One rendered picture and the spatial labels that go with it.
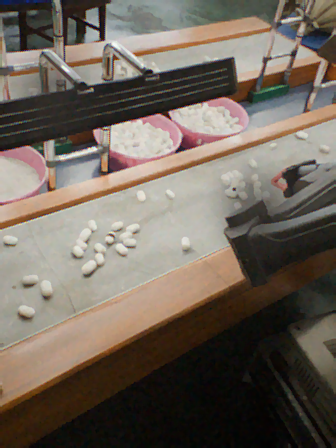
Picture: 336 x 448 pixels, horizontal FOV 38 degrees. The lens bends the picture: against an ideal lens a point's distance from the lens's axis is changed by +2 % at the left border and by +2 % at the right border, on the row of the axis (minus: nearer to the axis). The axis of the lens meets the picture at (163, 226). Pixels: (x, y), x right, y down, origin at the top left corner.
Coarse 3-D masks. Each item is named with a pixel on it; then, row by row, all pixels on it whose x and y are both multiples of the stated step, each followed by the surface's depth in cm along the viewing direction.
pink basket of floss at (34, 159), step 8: (8, 152) 134; (16, 152) 134; (24, 152) 133; (32, 152) 132; (24, 160) 134; (32, 160) 132; (40, 160) 130; (40, 168) 130; (40, 176) 130; (40, 184) 121; (32, 192) 119; (8, 200) 115; (16, 200) 117
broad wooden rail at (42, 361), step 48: (144, 288) 101; (192, 288) 103; (240, 288) 107; (288, 288) 126; (48, 336) 90; (96, 336) 91; (144, 336) 93; (192, 336) 108; (48, 384) 83; (96, 384) 94; (0, 432) 84; (48, 432) 94
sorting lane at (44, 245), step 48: (288, 144) 156; (144, 192) 129; (192, 192) 131; (0, 240) 109; (48, 240) 111; (96, 240) 113; (144, 240) 115; (192, 240) 117; (0, 288) 100; (96, 288) 103; (0, 336) 92
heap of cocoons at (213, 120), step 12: (192, 108) 166; (204, 108) 165; (216, 108) 167; (180, 120) 158; (192, 120) 160; (204, 120) 162; (216, 120) 161; (228, 120) 163; (204, 132) 155; (216, 132) 155; (228, 132) 158; (204, 144) 153
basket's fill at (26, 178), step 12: (0, 168) 129; (12, 168) 130; (24, 168) 131; (0, 180) 125; (12, 180) 126; (24, 180) 127; (36, 180) 128; (0, 192) 122; (12, 192) 123; (24, 192) 124
